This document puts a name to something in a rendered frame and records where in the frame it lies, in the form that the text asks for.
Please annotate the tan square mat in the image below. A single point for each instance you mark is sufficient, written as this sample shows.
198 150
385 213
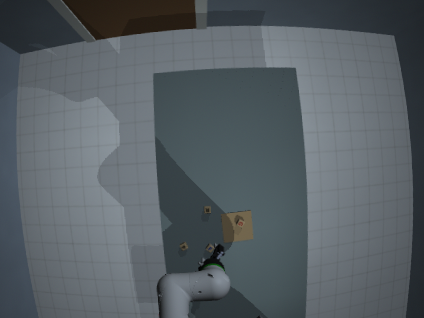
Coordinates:
232 232

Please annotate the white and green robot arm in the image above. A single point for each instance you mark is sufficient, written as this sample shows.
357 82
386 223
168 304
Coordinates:
177 290

